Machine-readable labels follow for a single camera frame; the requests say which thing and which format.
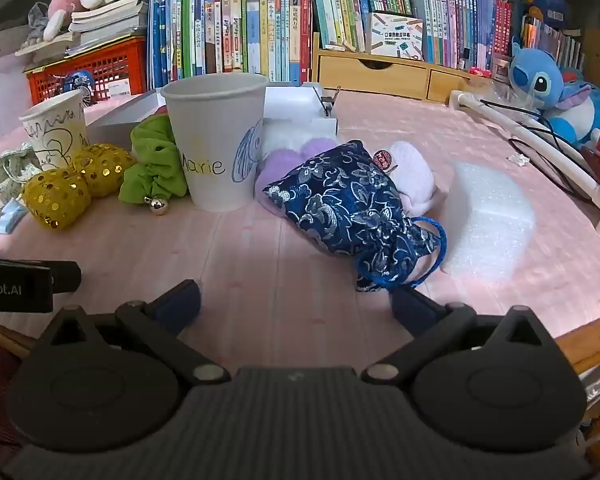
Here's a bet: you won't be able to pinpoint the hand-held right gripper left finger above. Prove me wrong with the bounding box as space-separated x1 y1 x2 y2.
30 280 231 386

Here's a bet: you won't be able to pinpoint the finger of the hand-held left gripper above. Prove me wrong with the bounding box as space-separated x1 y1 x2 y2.
27 260 82 295

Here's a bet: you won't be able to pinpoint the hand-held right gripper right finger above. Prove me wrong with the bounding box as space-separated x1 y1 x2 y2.
361 284 573 386

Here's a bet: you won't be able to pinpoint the yellow sequin pouch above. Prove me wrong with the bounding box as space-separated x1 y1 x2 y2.
21 167 92 231
70 143 137 198

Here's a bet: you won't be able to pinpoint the blue floral drawstring pouch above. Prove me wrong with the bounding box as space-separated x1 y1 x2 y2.
262 140 447 293

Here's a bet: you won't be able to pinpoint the green scrunchie with bell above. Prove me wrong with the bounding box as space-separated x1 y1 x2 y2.
118 121 190 216

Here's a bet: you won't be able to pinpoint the purple plush toy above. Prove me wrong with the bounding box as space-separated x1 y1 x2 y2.
254 137 351 216

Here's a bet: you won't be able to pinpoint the white cardboard box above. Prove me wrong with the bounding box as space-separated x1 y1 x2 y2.
84 82 340 141

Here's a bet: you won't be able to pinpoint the white foam sheet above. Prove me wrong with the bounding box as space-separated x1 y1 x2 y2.
440 161 537 281

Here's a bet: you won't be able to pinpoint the paper cup black scribbles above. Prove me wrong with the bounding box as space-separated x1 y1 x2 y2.
19 89 92 171

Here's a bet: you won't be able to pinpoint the white paper cup blue drawing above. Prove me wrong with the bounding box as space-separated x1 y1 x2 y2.
160 72 272 213

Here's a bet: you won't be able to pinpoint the white board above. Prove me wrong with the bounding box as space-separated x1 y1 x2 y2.
0 52 33 143

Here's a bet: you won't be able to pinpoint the small bicycle model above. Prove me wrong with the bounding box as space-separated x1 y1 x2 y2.
52 70 98 106

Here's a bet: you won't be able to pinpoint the large red plastic basket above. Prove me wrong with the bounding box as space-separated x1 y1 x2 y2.
24 37 148 106

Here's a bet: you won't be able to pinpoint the black binder clip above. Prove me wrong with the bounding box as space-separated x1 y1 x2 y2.
320 87 342 118

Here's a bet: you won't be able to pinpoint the clear plastic bag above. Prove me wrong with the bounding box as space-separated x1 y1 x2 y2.
480 77 546 116

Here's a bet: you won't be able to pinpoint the wooden drawer organizer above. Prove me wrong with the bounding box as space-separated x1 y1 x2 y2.
312 32 496 106

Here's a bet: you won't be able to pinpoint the grey cloth toy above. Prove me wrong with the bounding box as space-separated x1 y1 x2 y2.
24 2 51 51

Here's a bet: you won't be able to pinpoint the blue big-eared plush toy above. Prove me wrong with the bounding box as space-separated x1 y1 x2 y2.
509 40 600 148

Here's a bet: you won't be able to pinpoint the stack of lying books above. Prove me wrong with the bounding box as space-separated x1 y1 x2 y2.
15 0 151 58

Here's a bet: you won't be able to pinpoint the row of tall picture books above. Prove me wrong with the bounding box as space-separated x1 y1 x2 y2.
147 0 313 90

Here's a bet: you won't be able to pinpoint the white box colourful print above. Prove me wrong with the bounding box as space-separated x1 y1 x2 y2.
364 11 425 62

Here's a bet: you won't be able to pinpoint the row of blue purple books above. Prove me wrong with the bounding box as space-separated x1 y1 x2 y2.
409 0 513 71

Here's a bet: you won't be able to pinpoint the row of thin colourful books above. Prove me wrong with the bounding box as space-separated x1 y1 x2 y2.
520 15 586 68

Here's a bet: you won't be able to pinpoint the row of leaning green books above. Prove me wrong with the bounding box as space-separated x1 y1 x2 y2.
307 0 416 53

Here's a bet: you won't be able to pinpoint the black cable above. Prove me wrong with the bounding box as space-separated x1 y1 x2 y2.
480 100 596 206

